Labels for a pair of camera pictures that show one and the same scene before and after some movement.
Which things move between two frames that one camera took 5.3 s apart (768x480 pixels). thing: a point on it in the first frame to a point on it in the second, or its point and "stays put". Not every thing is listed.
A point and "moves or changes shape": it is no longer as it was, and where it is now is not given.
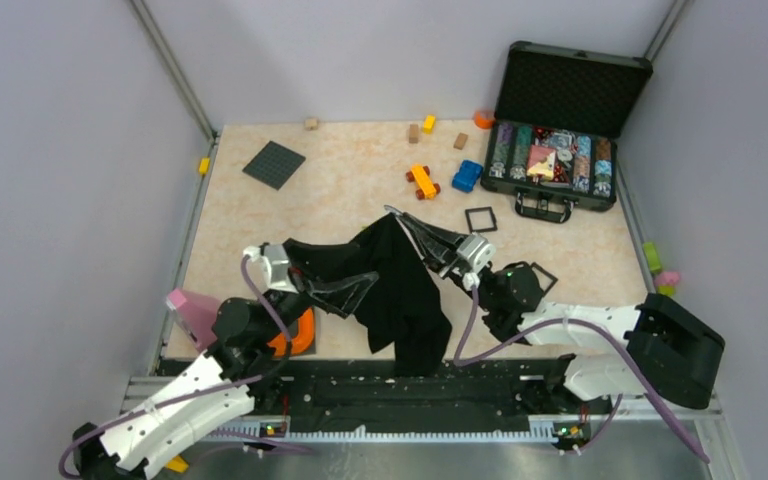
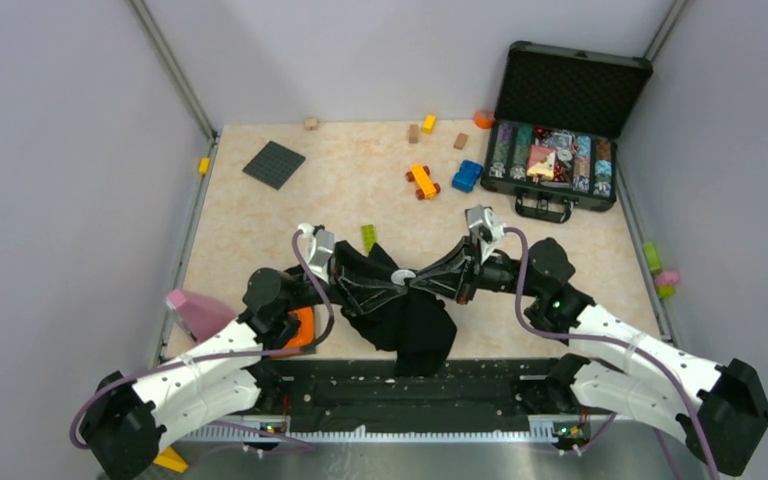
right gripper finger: [437, 241] to [456, 259]
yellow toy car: [426, 188] stays put
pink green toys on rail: [665, 281] stays put
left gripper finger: [342, 295] to [365, 297]
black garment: [401, 309] moves or changes shape
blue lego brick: [465, 178] stays put
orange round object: [483, 120] stays put
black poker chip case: [553, 142] stays put
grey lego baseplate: [274, 165] stays put
